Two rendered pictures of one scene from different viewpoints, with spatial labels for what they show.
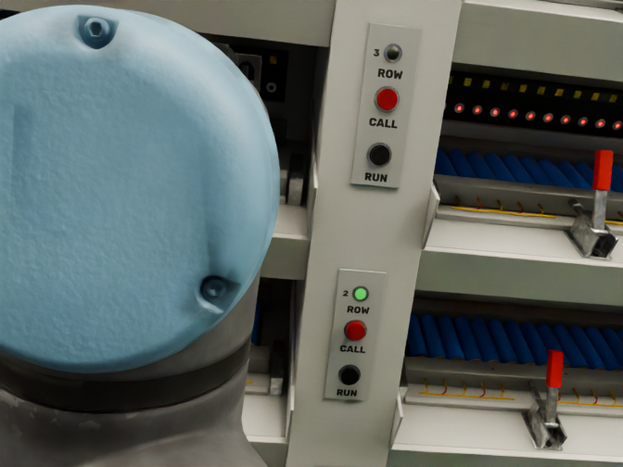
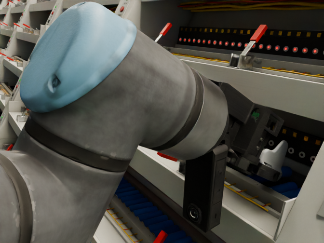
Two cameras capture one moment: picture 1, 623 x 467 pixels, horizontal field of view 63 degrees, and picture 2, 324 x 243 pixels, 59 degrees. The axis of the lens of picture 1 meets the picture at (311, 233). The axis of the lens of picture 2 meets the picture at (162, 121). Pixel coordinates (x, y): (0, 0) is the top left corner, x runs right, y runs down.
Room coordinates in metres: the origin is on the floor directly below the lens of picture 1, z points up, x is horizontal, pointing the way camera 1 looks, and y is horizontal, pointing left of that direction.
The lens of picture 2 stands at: (0.07, -0.17, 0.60)
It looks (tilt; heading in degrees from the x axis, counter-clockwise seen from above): 0 degrees down; 55
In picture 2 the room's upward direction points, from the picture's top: 26 degrees clockwise
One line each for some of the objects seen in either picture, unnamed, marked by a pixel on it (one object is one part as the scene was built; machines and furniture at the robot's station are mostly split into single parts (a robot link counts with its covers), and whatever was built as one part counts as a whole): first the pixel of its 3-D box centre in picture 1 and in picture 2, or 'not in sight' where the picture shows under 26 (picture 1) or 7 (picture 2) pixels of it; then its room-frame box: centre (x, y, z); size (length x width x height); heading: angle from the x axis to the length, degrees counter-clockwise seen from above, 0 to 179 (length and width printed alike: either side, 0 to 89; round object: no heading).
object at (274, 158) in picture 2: not in sight; (276, 159); (0.45, 0.07, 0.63); 0.09 x 0.03 x 0.06; 2
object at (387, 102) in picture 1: (386, 99); not in sight; (0.41, -0.05, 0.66); 0.02 x 0.01 x 0.02; 95
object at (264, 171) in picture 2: not in sight; (256, 167); (0.40, 0.06, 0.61); 0.09 x 0.05 x 0.02; 2
